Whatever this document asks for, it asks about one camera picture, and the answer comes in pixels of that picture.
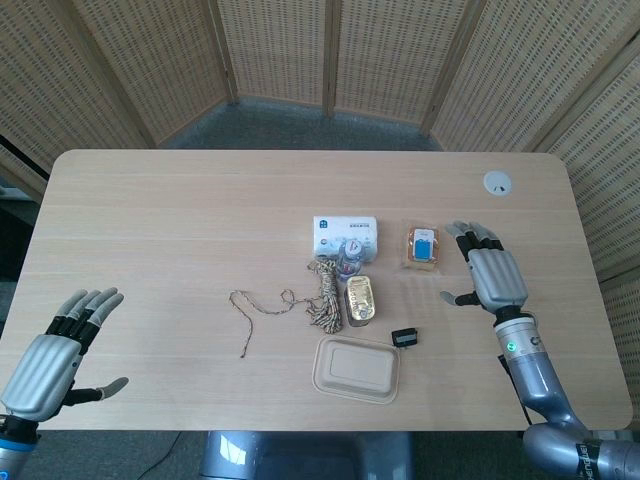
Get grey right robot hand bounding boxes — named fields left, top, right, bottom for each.
left=439, top=220, right=530, bottom=317

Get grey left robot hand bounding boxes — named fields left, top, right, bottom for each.
left=0, top=287, right=130, bottom=422

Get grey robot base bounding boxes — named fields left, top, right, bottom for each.
left=199, top=430, right=416, bottom=480

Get orange snack packet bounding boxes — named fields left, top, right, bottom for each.
left=398, top=218, right=446, bottom=275

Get small black clip device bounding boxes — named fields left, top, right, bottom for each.
left=390, top=327, right=419, bottom=350

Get gold rectangular tin can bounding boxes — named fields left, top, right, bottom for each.
left=344, top=274, right=379, bottom=329

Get clear water bottle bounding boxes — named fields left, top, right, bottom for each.
left=335, top=239, right=364, bottom=280

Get woven bamboo screen panel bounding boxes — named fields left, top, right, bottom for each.
left=72, top=0, right=239, bottom=147
left=598, top=274, right=640, bottom=432
left=428, top=0, right=640, bottom=152
left=214, top=0, right=337, bottom=117
left=533, top=49, right=640, bottom=282
left=333, top=0, right=484, bottom=126
left=0, top=133, right=51, bottom=202
left=0, top=0, right=157, bottom=149

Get white tissue pack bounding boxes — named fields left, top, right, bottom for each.
left=310, top=214, right=379, bottom=265

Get beige pulp food container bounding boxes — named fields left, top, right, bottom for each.
left=310, top=334, right=401, bottom=404

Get white table cable grommet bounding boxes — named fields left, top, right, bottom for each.
left=482, top=170, right=515, bottom=197

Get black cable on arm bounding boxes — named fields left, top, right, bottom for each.
left=496, top=353, right=532, bottom=427

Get thin black floor cable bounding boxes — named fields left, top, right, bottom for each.
left=143, top=431, right=184, bottom=480

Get braided tan rope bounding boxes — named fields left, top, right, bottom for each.
left=228, top=257, right=346, bottom=359

